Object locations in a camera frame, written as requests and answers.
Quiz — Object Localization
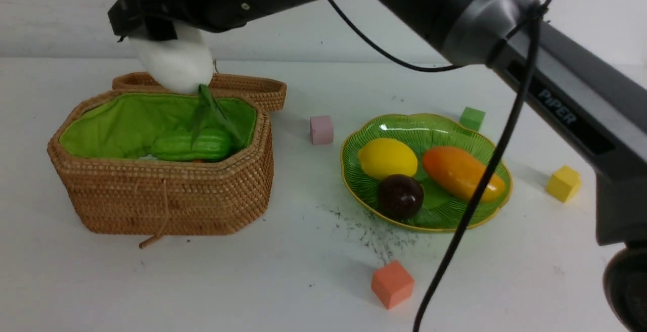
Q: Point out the white toy radish green leaves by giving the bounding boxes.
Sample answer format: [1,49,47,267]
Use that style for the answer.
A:
[128,23,245,148]

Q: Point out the green toy cucumber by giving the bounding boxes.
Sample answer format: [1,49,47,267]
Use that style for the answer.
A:
[149,128,234,162]

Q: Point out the yellow toy lemon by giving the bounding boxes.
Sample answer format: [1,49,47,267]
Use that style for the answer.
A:
[357,138,418,181]

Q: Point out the purple toy mangosteen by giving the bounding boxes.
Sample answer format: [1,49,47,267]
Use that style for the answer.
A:
[377,174,425,221]

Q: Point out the orange yellow toy mango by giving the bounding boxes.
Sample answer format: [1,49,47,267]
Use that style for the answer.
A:
[422,146,487,202]

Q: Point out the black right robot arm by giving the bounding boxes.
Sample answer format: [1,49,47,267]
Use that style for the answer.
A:
[107,0,645,331]

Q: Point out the woven wicker basket green lining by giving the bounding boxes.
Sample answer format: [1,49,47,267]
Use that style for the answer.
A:
[48,88,274,250]

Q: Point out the woven wicker basket lid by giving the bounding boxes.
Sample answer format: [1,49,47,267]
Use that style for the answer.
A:
[112,60,287,112]

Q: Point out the pink foam cube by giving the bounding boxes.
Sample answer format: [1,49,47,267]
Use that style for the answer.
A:
[309,115,334,146]

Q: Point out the green foam cube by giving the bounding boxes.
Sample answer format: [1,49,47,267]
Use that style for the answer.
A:
[459,107,486,132]

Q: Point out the green glass leaf plate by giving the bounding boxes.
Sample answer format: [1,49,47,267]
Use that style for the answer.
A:
[340,113,495,232]

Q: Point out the orange foam cube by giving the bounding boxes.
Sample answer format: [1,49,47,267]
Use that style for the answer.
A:
[371,261,414,310]

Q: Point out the yellow foam cube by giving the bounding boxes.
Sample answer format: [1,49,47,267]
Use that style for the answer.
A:
[545,165,582,203]

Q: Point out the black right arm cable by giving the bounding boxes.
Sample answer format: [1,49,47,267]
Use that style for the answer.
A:
[326,0,577,332]

